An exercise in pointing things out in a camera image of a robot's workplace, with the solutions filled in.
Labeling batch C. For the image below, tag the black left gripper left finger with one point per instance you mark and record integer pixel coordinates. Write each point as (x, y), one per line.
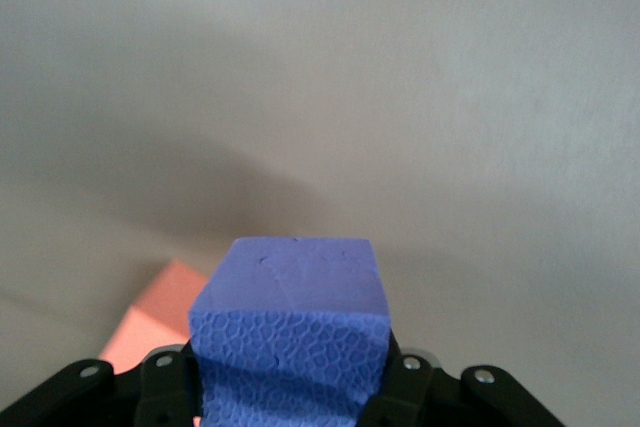
(100, 397)

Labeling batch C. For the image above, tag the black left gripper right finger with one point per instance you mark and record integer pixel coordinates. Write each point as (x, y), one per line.
(450, 402)

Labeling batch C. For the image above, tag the orange foam cube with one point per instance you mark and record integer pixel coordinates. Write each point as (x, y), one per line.
(155, 312)

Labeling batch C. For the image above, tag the purple foam cube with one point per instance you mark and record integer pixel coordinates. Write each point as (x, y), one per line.
(295, 297)

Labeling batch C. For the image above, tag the brown table cover sheet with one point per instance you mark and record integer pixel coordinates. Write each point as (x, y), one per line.
(350, 72)

